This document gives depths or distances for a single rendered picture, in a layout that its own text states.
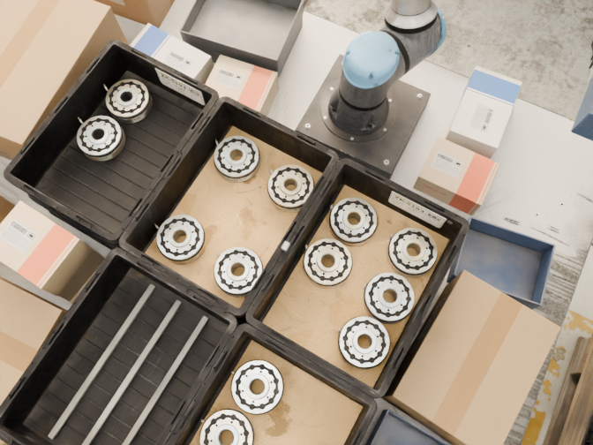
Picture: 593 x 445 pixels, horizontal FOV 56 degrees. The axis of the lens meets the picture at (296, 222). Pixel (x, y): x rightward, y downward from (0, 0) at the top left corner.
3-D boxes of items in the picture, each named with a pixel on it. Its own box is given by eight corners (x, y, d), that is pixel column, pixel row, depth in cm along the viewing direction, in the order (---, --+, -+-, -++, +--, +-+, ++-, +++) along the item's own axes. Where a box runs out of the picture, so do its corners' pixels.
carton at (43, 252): (-1, 257, 119) (-20, 247, 112) (36, 212, 123) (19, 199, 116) (56, 296, 117) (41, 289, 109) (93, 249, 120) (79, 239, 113)
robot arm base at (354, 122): (342, 76, 145) (347, 51, 136) (396, 98, 143) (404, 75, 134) (318, 121, 140) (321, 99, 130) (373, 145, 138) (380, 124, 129)
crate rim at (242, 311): (223, 99, 125) (221, 93, 123) (341, 159, 120) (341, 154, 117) (118, 247, 114) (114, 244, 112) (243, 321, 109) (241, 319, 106)
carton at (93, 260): (17, 261, 127) (0, 252, 120) (53, 221, 130) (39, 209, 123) (70, 301, 124) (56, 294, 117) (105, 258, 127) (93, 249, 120)
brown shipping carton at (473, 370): (445, 285, 131) (463, 269, 116) (530, 337, 127) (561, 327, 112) (380, 397, 123) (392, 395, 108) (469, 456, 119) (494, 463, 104)
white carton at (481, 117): (466, 85, 149) (476, 65, 140) (509, 101, 147) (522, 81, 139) (441, 147, 143) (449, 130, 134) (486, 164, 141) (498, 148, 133)
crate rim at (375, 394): (341, 159, 120) (341, 154, 117) (469, 225, 114) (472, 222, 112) (243, 321, 109) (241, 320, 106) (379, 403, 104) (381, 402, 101)
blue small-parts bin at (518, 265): (446, 282, 132) (453, 275, 125) (462, 225, 136) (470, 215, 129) (529, 311, 129) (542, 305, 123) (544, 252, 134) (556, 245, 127)
